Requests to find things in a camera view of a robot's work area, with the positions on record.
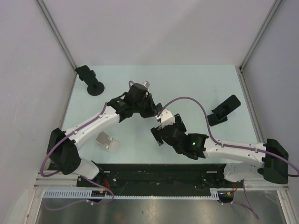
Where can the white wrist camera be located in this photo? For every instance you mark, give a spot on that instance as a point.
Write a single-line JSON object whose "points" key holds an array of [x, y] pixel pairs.
{"points": [[145, 85], [165, 118]]}

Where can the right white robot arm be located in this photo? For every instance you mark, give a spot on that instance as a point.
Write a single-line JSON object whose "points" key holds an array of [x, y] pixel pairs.
{"points": [[268, 160]]}

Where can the white folding phone stand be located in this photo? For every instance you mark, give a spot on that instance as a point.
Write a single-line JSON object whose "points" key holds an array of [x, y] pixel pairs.
{"points": [[107, 143]]}

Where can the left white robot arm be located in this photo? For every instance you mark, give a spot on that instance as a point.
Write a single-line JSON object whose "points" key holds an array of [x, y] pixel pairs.
{"points": [[64, 146]]}

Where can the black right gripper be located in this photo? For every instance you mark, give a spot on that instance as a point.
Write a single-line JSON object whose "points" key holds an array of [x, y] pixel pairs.
{"points": [[179, 123]]}

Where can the black round-base phone stand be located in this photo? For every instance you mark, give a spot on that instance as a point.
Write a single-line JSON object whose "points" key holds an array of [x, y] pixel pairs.
{"points": [[94, 87]]}

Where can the right aluminium corner post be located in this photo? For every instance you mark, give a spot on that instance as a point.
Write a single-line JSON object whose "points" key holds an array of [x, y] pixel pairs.
{"points": [[265, 25]]}

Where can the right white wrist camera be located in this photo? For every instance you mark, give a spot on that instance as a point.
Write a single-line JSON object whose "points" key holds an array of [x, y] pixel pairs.
{"points": [[165, 118]]}

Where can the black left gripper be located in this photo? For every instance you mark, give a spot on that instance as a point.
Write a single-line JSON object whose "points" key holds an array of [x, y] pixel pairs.
{"points": [[152, 110]]}

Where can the left aluminium corner post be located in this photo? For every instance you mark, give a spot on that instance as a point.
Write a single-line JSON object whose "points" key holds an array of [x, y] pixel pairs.
{"points": [[55, 31]]}

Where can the blue smartphone dark screen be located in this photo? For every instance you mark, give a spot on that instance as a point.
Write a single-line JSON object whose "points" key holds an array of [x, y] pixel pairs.
{"points": [[226, 107]]}

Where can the aluminium corner post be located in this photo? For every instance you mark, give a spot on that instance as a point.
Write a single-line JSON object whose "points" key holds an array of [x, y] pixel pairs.
{"points": [[265, 25], [55, 31]]}

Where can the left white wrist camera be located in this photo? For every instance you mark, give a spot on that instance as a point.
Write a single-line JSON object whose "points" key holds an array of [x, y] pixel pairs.
{"points": [[145, 85]]}

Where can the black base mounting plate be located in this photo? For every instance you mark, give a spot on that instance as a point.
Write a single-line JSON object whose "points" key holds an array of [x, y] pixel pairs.
{"points": [[163, 179]]}

